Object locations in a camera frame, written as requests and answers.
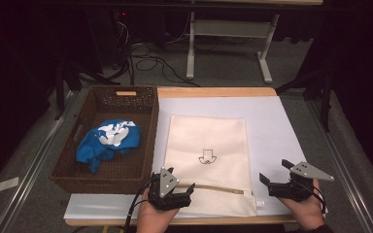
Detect aluminium rail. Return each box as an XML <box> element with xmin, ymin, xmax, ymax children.
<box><xmin>305</xmin><ymin>96</ymin><xmax>373</xmax><ymax>233</ymax></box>
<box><xmin>0</xmin><ymin>91</ymin><xmax>79</xmax><ymax>233</ymax></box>

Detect black floor cables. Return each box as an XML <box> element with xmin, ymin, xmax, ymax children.
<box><xmin>127</xmin><ymin>41</ymin><xmax>202</xmax><ymax>88</ymax></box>

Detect person's right hand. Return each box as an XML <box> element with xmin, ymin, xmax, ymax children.
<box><xmin>278</xmin><ymin>178</ymin><xmax>326</xmax><ymax>231</ymax></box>

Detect white table mat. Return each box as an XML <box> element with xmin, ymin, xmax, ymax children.
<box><xmin>63</xmin><ymin>95</ymin><xmax>328</xmax><ymax>221</ymax></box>

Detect black metal stand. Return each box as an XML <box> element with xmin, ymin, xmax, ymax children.
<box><xmin>275</xmin><ymin>64</ymin><xmax>335</xmax><ymax>133</ymax></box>
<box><xmin>53</xmin><ymin>60</ymin><xmax>121</xmax><ymax>121</ymax></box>

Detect brown wicker basket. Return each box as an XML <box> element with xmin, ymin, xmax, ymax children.
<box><xmin>49</xmin><ymin>84</ymin><xmax>160</xmax><ymax>195</ymax></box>

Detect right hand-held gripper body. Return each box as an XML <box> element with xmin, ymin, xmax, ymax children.
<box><xmin>266</xmin><ymin>160</ymin><xmax>335</xmax><ymax>202</ymax></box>

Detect person's left hand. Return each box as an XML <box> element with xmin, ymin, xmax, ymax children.
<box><xmin>136</xmin><ymin>188</ymin><xmax>180</xmax><ymax>233</ymax></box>

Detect right hand-held gripper black cable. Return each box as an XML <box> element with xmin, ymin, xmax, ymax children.
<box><xmin>299</xmin><ymin>181</ymin><xmax>327</xmax><ymax>216</ymax></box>

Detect black equipment with red light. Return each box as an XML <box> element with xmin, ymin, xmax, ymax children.
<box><xmin>86</xmin><ymin>9</ymin><xmax>167</xmax><ymax>67</ymax></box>

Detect person's dark sleeve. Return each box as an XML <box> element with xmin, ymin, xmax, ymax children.
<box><xmin>302</xmin><ymin>224</ymin><xmax>335</xmax><ymax>233</ymax></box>

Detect white metal desk frame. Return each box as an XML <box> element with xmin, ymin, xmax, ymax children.
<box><xmin>186</xmin><ymin>11</ymin><xmax>281</xmax><ymax>84</ymax></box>

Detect blue garment with white print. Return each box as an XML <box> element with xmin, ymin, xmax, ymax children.
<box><xmin>75</xmin><ymin>118</ymin><xmax>143</xmax><ymax>174</ymax></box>

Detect left hand-held gripper black cable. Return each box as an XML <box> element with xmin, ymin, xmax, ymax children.
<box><xmin>122</xmin><ymin>179</ymin><xmax>153</xmax><ymax>233</ymax></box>

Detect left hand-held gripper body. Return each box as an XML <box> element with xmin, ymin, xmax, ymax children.
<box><xmin>147</xmin><ymin>166</ymin><xmax>192</xmax><ymax>211</ymax></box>

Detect white tape strip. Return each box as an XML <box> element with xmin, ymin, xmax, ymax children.
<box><xmin>0</xmin><ymin>176</ymin><xmax>19</xmax><ymax>194</ymax></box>

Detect cream mesh laundry bag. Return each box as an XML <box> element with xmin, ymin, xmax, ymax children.
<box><xmin>163</xmin><ymin>115</ymin><xmax>266</xmax><ymax>217</ymax></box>

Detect hand-held gripper black cable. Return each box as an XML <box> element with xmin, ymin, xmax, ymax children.
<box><xmin>299</xmin><ymin>181</ymin><xmax>327</xmax><ymax>216</ymax></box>
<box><xmin>122</xmin><ymin>179</ymin><xmax>153</xmax><ymax>233</ymax></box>

